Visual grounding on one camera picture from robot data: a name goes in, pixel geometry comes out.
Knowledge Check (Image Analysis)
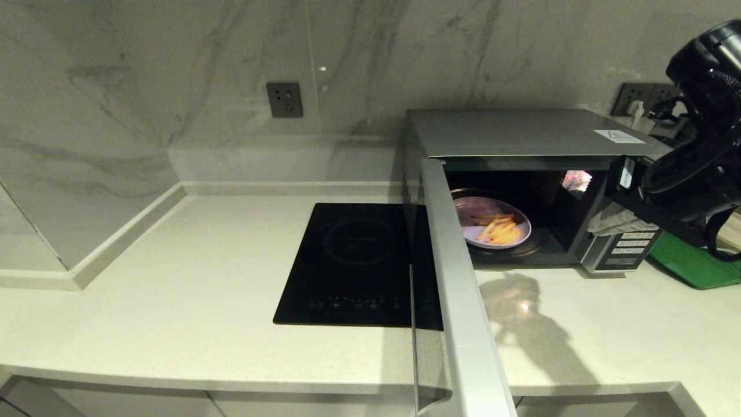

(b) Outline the white plug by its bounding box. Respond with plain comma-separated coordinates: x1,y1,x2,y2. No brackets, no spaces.
628,101,652,131

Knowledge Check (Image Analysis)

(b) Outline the grey single wall socket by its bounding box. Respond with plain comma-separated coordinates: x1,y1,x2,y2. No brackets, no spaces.
267,83,304,119

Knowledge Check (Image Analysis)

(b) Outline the white sticker label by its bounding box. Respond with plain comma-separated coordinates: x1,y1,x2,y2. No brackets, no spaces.
593,129,646,144

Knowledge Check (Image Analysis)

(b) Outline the grey double wall socket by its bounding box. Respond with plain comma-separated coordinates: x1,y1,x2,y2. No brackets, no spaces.
611,82,678,116

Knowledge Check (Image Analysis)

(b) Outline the purple plate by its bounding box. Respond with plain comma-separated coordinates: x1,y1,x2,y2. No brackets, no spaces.
453,196,532,250

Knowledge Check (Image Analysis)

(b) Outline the silver microwave oven body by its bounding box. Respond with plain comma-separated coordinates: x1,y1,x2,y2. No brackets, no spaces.
402,110,675,273

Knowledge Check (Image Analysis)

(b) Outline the black induction cooktop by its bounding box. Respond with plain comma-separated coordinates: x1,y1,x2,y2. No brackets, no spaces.
273,203,443,331

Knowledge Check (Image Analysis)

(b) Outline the green plastic tray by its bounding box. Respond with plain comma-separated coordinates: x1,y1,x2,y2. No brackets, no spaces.
647,232,741,290

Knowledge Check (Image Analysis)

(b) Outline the black glass microwave door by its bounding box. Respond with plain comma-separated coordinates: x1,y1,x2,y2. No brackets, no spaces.
408,158,518,417

